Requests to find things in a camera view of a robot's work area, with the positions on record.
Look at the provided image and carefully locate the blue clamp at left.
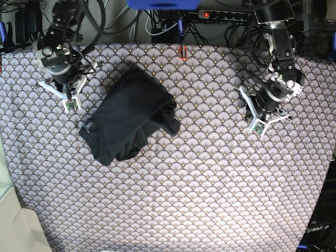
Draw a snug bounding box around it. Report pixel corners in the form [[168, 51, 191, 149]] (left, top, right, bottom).
[[1, 22, 15, 54]]

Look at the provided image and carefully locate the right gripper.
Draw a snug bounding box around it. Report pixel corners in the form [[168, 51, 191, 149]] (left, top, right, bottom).
[[33, 39, 98, 113]]

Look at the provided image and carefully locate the blue clamp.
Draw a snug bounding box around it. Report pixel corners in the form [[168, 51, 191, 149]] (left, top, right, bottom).
[[328, 32, 336, 62], [1, 22, 15, 54]]

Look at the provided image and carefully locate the fan-patterned tablecloth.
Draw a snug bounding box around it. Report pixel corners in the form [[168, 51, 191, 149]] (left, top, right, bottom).
[[1, 44, 335, 251]]

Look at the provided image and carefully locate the black OpenArm box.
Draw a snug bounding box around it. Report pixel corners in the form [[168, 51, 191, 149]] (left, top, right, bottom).
[[296, 161, 335, 251]]

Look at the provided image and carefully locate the blue clamp at right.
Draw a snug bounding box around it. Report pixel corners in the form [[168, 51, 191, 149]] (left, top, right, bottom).
[[328, 32, 336, 62]]

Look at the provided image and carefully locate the red and black clamp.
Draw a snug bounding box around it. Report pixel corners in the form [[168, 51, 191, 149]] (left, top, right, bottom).
[[179, 45, 187, 60]]

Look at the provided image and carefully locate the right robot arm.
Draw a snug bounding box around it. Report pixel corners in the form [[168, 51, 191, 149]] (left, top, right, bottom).
[[33, 1, 102, 113]]

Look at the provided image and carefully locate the dark grey T-shirt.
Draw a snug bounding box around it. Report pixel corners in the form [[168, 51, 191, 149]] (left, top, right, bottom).
[[79, 67, 181, 166]]

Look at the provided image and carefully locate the cream plastic bin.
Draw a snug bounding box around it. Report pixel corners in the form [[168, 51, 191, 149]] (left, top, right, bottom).
[[1, 146, 51, 251]]

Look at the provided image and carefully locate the black power strip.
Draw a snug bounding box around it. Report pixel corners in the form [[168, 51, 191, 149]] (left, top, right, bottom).
[[197, 9, 253, 22]]

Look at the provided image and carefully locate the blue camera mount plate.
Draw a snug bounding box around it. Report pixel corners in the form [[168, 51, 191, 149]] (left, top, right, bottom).
[[127, 0, 200, 10]]

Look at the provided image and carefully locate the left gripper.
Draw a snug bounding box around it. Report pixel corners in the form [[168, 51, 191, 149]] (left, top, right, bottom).
[[238, 70, 305, 137]]

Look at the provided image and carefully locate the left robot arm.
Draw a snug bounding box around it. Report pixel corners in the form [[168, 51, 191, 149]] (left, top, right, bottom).
[[239, 1, 304, 136]]

